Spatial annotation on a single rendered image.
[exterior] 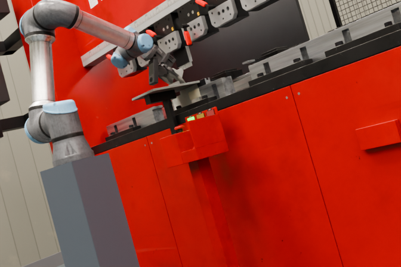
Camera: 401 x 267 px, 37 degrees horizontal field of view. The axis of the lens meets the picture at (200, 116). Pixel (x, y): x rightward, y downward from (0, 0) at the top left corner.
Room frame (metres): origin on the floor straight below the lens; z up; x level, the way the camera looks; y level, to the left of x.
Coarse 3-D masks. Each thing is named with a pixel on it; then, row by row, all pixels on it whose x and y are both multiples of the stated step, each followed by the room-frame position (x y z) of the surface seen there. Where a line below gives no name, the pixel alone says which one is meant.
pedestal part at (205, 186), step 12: (192, 168) 2.31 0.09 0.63; (204, 168) 2.30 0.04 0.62; (204, 180) 2.29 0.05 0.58; (204, 192) 2.29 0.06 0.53; (216, 192) 2.31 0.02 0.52; (204, 204) 2.31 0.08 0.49; (216, 204) 2.30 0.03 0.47; (204, 216) 2.32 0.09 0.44; (216, 216) 2.29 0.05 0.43; (216, 228) 2.28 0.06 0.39; (228, 228) 2.32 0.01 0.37; (216, 240) 2.30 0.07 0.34; (228, 240) 2.31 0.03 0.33; (216, 252) 2.31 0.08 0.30; (228, 252) 2.30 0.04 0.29; (228, 264) 2.29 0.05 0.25
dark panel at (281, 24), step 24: (288, 0) 2.85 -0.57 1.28; (240, 24) 3.13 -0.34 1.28; (264, 24) 3.00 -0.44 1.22; (288, 24) 2.88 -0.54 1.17; (192, 48) 3.46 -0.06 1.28; (216, 48) 3.31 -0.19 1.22; (240, 48) 3.16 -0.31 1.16; (264, 48) 3.04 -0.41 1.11; (192, 72) 3.51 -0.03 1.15; (216, 72) 3.35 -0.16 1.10
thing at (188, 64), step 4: (184, 48) 2.72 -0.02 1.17; (188, 48) 2.72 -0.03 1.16; (176, 52) 2.77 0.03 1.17; (180, 52) 2.75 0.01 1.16; (184, 52) 2.72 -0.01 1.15; (188, 52) 2.72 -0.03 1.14; (176, 56) 2.78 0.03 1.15; (180, 56) 2.75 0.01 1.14; (184, 56) 2.73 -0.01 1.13; (188, 56) 2.71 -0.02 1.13; (176, 60) 2.78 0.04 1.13; (180, 60) 2.76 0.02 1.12; (184, 60) 2.74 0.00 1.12; (188, 60) 2.72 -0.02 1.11; (192, 60) 2.72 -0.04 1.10; (180, 64) 2.77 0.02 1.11; (184, 64) 2.76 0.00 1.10; (188, 64) 2.74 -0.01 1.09; (180, 68) 2.79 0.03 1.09; (184, 68) 2.76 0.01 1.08
